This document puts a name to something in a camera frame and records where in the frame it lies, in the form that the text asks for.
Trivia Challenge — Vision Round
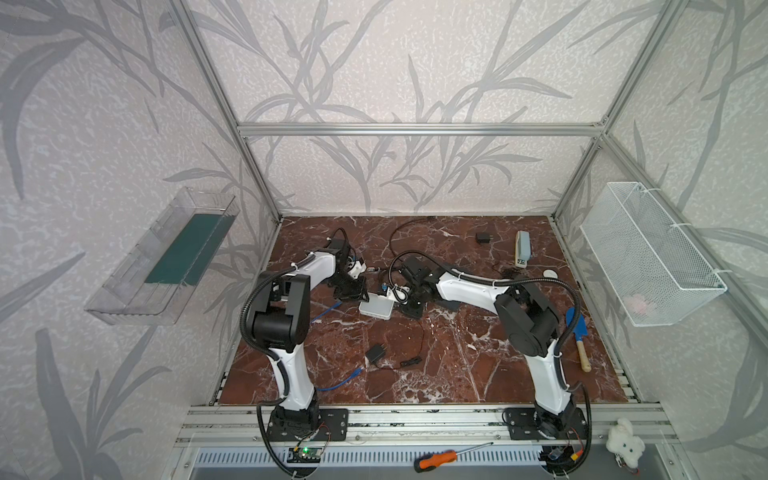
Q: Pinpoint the black ethernet cable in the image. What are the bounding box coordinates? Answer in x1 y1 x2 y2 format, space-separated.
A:
388 217 445 259

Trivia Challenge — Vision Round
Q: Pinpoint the thin black power cord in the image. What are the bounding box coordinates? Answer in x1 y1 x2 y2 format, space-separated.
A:
371 317 428 370

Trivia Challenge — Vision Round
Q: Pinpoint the black network switch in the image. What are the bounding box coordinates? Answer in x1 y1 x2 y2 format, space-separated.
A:
435 300 462 312

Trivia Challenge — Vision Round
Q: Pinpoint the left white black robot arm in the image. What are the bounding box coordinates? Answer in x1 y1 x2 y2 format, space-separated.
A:
239 238 369 441

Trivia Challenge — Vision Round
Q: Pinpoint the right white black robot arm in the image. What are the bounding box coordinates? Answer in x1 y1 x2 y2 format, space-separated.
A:
389 258 581 439

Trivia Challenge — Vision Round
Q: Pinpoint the black power adapter cube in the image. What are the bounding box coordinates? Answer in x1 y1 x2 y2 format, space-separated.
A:
365 344 386 365

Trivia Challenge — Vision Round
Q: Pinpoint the grey brush block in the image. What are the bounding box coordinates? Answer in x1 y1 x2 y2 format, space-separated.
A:
515 231 532 268

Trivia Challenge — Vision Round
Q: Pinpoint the green circuit board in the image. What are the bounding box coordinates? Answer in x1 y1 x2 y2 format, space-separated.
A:
286 447 324 464

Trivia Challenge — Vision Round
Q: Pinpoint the pink item in basket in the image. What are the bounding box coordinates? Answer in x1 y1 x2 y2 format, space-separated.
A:
622 294 655 316

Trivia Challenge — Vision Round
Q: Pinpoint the white plush toy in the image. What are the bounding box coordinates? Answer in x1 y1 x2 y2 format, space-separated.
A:
606 418 646 469

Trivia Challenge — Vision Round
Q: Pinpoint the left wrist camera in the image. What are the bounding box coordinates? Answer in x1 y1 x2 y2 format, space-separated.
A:
347 258 367 279

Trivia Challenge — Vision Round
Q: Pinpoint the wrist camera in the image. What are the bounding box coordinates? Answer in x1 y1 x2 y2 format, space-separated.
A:
386 284 410 304
347 258 367 279

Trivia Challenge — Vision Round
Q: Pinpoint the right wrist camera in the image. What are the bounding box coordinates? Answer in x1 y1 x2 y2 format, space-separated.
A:
386 284 410 304

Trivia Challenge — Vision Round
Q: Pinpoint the blue ethernet cable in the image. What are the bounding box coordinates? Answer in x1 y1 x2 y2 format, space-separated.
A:
308 299 365 394

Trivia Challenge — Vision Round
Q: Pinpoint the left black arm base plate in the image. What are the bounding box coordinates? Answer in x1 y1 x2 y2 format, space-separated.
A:
267 407 349 442

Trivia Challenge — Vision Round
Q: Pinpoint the wooden handle blue tool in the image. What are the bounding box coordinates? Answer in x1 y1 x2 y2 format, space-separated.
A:
566 307 592 373

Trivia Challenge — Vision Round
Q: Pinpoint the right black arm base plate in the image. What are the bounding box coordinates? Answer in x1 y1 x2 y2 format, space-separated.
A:
502 406 590 441

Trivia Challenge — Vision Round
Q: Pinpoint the orange handled screwdriver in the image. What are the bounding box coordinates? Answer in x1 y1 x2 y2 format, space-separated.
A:
413 442 493 473

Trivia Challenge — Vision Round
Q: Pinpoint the clear plastic wall tray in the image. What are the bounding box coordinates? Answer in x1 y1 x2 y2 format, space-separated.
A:
85 187 240 326

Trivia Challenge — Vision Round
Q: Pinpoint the white wire mesh basket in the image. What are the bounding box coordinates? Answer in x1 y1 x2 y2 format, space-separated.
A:
580 182 728 327

